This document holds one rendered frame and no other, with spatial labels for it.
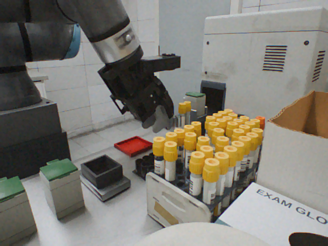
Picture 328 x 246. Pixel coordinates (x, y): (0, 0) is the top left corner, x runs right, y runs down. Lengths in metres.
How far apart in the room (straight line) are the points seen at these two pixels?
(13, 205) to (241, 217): 0.25
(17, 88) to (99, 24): 0.35
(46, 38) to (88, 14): 0.32
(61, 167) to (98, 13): 0.22
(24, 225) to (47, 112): 0.34
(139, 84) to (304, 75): 0.35
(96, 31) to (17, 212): 0.26
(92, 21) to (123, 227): 0.29
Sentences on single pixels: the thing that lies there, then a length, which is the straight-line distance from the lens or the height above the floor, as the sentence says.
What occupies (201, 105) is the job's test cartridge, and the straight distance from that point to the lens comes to 0.55.
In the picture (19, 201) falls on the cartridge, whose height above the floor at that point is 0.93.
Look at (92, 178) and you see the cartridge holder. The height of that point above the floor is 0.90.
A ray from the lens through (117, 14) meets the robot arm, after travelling 0.35.
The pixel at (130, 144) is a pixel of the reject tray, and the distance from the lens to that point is 0.51.
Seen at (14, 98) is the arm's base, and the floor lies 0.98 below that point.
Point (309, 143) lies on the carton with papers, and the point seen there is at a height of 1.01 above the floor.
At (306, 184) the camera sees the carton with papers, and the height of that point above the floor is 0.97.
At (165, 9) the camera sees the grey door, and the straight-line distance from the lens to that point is 2.53.
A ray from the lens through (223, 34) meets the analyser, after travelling 0.60.
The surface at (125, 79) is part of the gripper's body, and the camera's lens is 0.37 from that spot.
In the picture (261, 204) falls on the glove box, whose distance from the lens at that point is 0.26.
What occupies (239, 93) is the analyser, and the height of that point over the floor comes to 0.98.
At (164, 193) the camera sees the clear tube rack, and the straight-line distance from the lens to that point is 0.27.
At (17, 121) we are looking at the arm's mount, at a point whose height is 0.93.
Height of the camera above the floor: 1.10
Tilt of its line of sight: 20 degrees down
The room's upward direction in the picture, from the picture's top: straight up
